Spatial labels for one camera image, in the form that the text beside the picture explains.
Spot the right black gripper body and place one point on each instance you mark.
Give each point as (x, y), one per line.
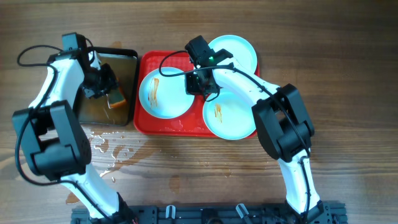
(195, 86)

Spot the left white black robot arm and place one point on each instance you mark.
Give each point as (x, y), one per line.
(52, 147)

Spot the red plastic tray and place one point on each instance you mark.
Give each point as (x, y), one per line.
(190, 123)

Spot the stained pale blue plate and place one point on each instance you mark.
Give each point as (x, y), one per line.
(164, 97)

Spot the orange sponge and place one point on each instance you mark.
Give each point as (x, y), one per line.
(116, 98)

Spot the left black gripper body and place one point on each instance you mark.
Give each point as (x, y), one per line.
(98, 81)

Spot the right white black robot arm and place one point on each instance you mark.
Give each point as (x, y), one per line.
(282, 122)

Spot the black tray with brown water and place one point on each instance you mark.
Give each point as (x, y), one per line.
(125, 65)

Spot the black mounting rail base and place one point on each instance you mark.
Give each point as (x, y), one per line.
(324, 212)

